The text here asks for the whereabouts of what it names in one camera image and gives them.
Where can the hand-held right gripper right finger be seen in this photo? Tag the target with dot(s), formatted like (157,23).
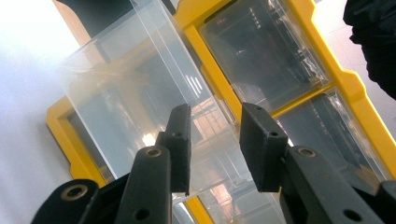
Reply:
(261,152)

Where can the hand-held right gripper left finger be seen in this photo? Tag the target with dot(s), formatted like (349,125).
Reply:
(177,155)

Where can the clear plastic parts drawer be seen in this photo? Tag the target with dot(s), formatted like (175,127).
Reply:
(124,93)

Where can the yellow black drawer cabinet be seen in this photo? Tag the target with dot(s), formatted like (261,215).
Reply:
(57,130)

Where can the set of clear cabinet drawers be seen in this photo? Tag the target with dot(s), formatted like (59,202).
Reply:
(264,53)

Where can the dark cloth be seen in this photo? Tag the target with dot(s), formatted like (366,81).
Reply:
(376,37)

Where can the dark curtain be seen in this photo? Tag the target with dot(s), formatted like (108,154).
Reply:
(99,12)

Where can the tan wooden board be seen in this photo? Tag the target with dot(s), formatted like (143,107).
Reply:
(70,21)

